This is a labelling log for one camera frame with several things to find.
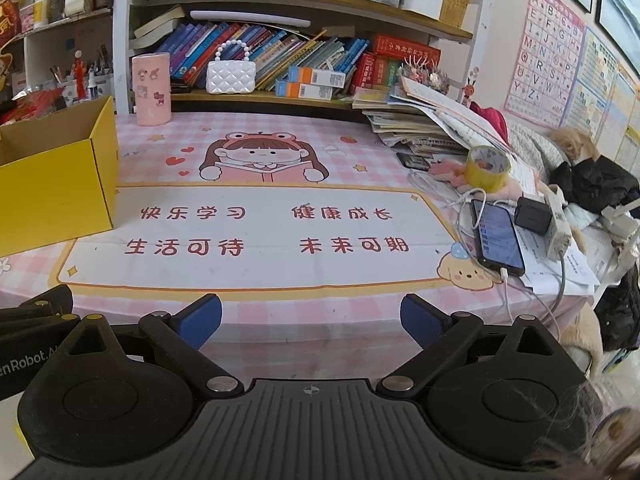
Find black charger block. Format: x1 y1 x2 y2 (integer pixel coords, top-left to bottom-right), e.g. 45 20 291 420
514 196 552 236

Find white paper sheets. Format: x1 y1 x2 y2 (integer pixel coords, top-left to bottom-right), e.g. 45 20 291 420
520 235 598 296

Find stack of papers and booklets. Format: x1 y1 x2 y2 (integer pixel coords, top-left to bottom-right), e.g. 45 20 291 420
352 76 536 193

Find white shelf unit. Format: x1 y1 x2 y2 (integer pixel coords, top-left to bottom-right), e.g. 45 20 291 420
10 0 133 116

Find yellow cardboard box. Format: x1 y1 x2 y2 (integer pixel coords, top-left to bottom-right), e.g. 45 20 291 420
0 96 120 258

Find pink checked printed tablecloth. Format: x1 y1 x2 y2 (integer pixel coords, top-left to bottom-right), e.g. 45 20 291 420
0 110 601 361

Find row of blue leaning books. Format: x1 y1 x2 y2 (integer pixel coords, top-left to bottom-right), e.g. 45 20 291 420
167 21 371 93

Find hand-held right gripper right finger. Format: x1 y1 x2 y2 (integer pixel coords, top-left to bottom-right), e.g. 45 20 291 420
376 294 561 397

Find red thick dictionaries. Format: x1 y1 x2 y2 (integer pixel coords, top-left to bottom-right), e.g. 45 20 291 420
350 35 442 91

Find small black device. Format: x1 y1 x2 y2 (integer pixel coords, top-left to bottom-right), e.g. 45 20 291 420
396 151 432 171

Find white organizer with brushes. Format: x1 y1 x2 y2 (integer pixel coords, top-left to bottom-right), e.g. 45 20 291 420
47 42 113 103

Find pastel study chart poster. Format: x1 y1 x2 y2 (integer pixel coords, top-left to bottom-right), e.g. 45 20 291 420
562 27 621 133
607 62 640 176

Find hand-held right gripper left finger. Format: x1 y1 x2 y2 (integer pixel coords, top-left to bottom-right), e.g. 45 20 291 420
60 294 246 397

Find jeweled hair ornament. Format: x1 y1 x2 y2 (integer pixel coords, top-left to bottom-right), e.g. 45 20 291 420
400 57 451 93

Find yellow packing tape roll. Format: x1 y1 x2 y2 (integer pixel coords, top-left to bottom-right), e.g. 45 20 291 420
465 145 512 193

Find red paper sheets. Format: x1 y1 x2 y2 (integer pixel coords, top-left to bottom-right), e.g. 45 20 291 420
0 85 68 126

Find white power strip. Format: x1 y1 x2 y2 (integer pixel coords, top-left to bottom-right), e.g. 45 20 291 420
542 191 571 260

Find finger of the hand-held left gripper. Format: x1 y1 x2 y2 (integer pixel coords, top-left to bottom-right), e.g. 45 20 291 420
20 285 73 317
0 305 81 346

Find white quilted pearl handbag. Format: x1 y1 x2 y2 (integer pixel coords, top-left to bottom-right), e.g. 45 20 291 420
206 39 257 96

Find black bag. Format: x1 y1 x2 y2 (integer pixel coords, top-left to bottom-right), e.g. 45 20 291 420
595 265 640 351

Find black smartphone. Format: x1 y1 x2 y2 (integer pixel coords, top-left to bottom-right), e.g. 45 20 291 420
470 199 526 277

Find wooden bookshelf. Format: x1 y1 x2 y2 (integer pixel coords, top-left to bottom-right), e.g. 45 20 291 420
127 0 488 116

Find red cloth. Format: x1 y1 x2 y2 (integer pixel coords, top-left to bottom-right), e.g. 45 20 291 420
470 101 510 146

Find red gold festive decoration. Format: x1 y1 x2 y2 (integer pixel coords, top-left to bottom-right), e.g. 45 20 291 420
0 0 21 51

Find black jacket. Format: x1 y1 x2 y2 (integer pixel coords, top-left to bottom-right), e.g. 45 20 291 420
550 155 636 211

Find beige fluffy toy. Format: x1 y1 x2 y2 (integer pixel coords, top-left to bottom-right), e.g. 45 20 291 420
547 127 601 163

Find white charging cable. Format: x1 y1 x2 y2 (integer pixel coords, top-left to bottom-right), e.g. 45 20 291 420
407 170 563 343

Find white rolled paper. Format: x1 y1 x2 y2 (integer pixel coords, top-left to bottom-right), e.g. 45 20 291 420
189 10 312 28

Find pink cylindrical cup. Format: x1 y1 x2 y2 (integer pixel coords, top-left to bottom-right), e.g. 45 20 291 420
131 53 173 127

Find orange blue white carton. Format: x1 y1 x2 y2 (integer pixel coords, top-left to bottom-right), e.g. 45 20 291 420
287 66 347 88
275 80 336 101

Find pink alphabet poster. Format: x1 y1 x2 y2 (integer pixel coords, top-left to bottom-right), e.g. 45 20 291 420
502 0 587 131

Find thick lying books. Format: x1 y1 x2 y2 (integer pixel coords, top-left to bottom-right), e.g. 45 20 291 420
132 5 187 51

